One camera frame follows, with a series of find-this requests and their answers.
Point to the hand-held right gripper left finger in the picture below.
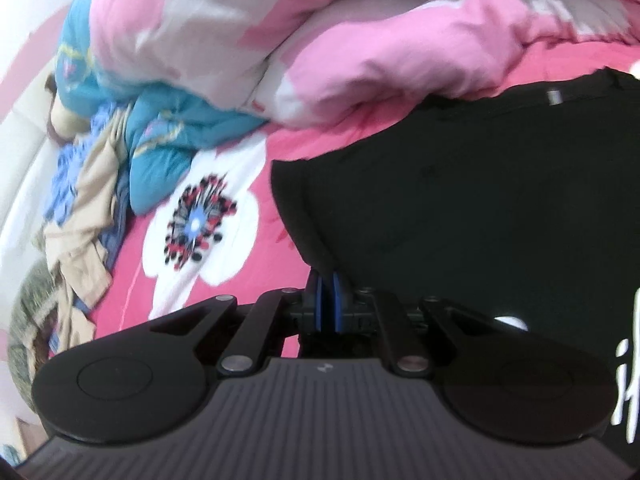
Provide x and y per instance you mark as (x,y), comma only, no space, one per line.
(319,310)

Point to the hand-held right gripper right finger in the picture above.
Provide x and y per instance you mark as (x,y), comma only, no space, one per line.
(337,310)

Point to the black printed T-shirt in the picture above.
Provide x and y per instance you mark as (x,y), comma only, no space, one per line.
(450,210)

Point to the pile of beige and blue clothes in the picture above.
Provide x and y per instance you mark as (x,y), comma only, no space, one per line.
(85,200)

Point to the pink floral bed sheet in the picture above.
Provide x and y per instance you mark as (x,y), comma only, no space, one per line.
(265,270)

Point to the blue patterned quilt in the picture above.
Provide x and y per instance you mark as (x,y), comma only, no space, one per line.
(160,160)

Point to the pink and white comforter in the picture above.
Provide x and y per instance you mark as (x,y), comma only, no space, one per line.
(350,35)

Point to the grey-green fuzzy cloth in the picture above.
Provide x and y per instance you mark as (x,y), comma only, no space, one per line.
(25,320)

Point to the white bed frame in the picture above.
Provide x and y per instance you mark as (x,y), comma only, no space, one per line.
(15,135)

